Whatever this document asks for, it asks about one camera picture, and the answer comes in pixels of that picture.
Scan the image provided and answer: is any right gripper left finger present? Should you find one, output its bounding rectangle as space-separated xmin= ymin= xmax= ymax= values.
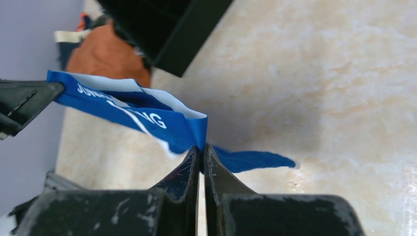
xmin=9 ymin=147 xmax=199 ymax=236

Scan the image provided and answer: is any orange underwear cream waistband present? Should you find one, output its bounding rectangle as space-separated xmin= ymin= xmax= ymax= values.
xmin=65 ymin=20 xmax=151 ymax=88

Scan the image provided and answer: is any black display case glass lid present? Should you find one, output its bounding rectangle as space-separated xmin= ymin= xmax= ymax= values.
xmin=98 ymin=0 xmax=232 ymax=77

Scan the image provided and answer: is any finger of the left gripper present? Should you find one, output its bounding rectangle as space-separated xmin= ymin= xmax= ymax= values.
xmin=0 ymin=80 xmax=65 ymax=140

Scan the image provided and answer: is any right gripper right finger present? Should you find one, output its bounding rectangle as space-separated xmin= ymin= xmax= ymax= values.
xmin=203 ymin=145 xmax=365 ymax=236

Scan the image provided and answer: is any dark blue underwear cream waistband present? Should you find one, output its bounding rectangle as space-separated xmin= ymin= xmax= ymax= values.
xmin=54 ymin=29 xmax=91 ymax=70

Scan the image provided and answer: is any navy underwear orange waistband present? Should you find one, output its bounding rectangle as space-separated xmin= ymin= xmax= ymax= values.
xmin=76 ymin=12 xmax=92 ymax=32

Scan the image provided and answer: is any royal blue underwear white trim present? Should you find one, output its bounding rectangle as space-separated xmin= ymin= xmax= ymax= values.
xmin=46 ymin=70 xmax=297 ymax=174

